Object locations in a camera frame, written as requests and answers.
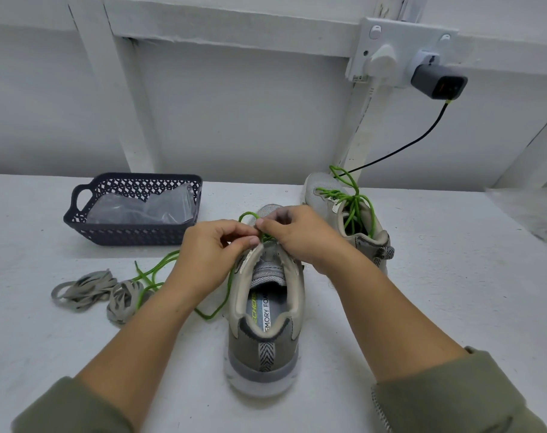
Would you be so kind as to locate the person's left hand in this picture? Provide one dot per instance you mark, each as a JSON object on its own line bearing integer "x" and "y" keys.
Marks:
{"x": 209, "y": 257}

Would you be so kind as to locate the person's right hand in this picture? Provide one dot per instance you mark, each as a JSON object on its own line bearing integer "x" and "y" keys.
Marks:
{"x": 305, "y": 234}

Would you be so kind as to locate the green shoelace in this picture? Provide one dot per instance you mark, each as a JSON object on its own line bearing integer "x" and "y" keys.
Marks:
{"x": 350, "y": 201}
{"x": 152, "y": 275}

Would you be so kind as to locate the gray sneaker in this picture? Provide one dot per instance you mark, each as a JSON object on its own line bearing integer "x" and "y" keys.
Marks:
{"x": 264, "y": 356}
{"x": 377, "y": 248}

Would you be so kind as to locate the clear plastic bag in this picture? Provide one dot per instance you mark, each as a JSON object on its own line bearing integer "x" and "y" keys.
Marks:
{"x": 143, "y": 207}

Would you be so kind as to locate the beige shoelace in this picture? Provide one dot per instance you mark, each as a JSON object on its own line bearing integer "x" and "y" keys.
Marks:
{"x": 84, "y": 288}
{"x": 122, "y": 300}

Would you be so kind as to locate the person's left forearm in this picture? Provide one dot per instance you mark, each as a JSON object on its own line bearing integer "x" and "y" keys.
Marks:
{"x": 102, "y": 374}

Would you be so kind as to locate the person's right forearm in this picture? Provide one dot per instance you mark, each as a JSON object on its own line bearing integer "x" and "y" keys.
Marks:
{"x": 427, "y": 356}

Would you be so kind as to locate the dark plastic lattice basket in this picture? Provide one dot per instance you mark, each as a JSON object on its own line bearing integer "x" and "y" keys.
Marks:
{"x": 120, "y": 234}

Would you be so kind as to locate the white plug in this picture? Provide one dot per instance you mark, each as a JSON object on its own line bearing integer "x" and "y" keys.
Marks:
{"x": 382, "y": 63}

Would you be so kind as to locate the gray charger adapter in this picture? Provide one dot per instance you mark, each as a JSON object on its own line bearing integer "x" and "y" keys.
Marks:
{"x": 438, "y": 82}

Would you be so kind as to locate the white wall socket plate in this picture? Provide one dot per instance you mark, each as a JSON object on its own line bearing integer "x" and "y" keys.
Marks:
{"x": 401, "y": 36}

